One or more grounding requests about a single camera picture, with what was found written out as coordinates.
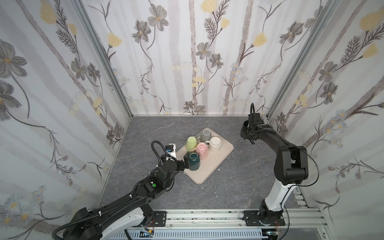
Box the dark teal mug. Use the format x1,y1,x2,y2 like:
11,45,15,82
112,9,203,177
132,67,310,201
188,152,201,171

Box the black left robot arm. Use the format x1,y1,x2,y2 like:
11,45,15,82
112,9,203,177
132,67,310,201
52,141,189,240

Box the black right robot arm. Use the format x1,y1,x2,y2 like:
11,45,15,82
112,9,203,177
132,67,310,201
241,104,311,227

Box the light green mug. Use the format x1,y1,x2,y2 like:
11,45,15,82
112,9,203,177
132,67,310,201
185,137,198,152

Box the pink mug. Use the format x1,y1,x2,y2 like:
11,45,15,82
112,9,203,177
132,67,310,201
196,142,209,160

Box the grey mug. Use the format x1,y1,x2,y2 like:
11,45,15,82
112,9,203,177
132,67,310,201
200,129,212,143

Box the cream white mug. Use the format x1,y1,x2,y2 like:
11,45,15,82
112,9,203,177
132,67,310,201
209,137,222,153

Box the white perforated cable duct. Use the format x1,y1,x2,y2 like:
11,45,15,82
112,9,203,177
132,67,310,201
110,229,268,240

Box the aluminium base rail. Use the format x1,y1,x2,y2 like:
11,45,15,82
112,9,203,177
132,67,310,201
77,185,334,240

